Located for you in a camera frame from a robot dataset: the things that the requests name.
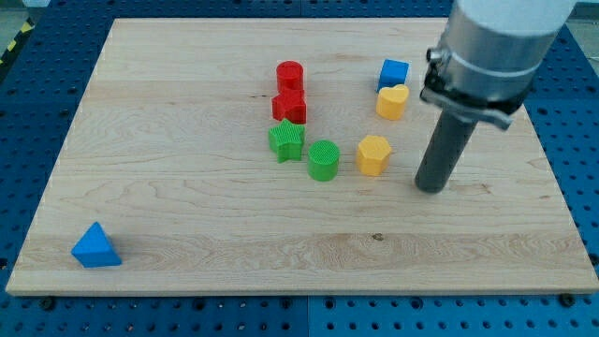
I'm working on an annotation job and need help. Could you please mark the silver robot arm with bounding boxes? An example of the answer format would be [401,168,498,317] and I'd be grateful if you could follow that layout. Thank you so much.
[420,0,575,129]

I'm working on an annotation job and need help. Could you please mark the yellow hexagon block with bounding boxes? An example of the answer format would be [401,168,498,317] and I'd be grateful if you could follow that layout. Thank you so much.
[356,135,392,176]

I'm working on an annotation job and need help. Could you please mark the light wooden board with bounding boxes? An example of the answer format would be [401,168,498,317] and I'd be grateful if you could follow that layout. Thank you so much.
[7,19,598,297]

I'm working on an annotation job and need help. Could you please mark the green cylinder block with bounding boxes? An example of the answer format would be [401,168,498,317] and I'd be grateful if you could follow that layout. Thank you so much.
[308,139,340,182]

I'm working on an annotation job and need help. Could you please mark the green star block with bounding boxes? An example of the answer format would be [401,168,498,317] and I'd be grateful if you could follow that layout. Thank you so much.
[269,119,305,163]

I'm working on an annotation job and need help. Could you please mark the red star block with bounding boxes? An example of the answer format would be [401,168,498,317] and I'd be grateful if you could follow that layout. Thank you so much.
[271,89,307,125]

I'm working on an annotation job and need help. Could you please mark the red cylinder block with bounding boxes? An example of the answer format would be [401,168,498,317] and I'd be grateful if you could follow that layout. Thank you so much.
[276,60,303,92]

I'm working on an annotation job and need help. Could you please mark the yellow heart block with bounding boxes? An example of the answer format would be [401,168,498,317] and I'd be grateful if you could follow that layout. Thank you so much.
[375,84,410,121]

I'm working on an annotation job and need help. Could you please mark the blue cube block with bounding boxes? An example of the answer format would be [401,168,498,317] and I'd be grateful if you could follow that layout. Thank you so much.
[376,59,410,92]

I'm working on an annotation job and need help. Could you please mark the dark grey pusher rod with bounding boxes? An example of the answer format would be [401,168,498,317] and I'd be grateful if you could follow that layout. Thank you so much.
[415,111,476,194]

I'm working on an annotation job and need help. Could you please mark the blue triangle block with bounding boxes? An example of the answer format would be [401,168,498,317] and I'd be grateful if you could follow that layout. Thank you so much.
[71,222,122,268]

